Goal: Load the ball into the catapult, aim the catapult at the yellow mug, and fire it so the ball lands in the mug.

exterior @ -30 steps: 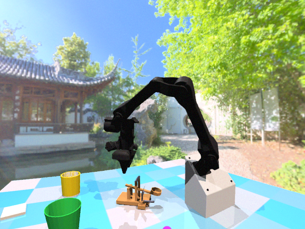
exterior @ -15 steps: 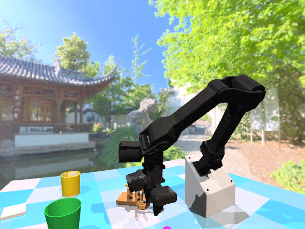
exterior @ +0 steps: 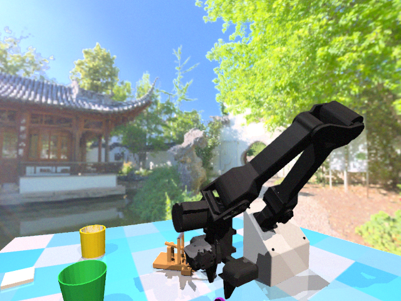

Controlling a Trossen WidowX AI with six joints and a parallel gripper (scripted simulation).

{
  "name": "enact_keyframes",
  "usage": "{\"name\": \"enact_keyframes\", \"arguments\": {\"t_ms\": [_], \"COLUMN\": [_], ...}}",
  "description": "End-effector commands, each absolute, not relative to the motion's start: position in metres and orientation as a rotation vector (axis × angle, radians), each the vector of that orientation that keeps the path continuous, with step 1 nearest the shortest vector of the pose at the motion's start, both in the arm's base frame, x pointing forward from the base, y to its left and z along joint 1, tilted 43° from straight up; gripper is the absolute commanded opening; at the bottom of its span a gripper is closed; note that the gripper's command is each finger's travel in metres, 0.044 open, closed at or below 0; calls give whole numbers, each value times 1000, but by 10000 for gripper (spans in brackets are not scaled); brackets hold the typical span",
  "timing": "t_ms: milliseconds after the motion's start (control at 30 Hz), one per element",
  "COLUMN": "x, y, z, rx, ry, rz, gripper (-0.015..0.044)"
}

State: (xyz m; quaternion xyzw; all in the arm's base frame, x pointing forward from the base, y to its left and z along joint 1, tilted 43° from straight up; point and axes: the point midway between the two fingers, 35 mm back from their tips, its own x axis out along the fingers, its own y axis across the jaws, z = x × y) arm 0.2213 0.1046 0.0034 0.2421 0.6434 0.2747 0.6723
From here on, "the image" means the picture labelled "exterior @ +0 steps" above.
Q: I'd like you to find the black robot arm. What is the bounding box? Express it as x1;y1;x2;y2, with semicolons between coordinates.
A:
172;100;365;271

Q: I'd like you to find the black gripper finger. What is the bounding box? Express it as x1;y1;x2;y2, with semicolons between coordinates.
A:
206;264;217;283
218;273;236;300

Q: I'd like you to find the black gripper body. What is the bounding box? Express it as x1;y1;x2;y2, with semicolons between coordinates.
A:
190;226;259;287

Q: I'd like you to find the yellow cup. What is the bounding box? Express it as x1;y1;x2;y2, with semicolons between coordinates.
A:
80;225;106;260

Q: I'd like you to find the green open cup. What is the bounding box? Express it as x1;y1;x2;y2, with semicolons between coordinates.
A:
58;260;107;301

